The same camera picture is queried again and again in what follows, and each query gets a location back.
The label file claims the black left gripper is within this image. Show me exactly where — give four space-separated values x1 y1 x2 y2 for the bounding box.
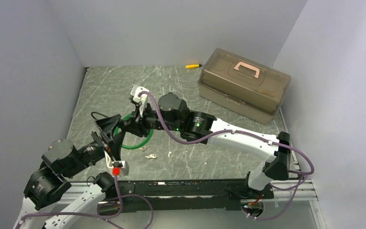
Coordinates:
64 113 126 177

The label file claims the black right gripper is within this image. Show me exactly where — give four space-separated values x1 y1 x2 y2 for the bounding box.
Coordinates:
122 100 183 137

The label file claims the green cable lock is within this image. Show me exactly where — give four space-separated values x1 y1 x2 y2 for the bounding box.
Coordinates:
113 114 154 150

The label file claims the small silver key pair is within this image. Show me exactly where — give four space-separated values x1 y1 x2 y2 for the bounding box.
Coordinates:
139 146 150 151

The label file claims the silver key bunch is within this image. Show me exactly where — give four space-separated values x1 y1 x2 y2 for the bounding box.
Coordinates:
145 154 157 159

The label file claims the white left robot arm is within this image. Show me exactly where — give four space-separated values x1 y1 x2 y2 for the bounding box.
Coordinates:
14 114 128 229

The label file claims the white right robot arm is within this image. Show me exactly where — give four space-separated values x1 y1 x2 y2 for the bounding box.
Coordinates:
127 87 291 198

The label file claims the yellow screwdriver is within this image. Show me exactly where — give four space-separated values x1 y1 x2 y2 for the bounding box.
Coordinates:
185 64 202 69

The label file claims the translucent brown toolbox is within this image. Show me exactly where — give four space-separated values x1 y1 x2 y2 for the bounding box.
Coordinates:
198 48 291 124

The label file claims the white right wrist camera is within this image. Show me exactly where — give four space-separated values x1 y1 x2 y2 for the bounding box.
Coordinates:
130 85 149 117

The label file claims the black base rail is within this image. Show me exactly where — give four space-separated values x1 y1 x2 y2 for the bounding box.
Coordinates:
86 178 275 213

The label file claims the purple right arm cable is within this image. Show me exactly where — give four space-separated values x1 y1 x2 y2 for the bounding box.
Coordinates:
138 91 315 221

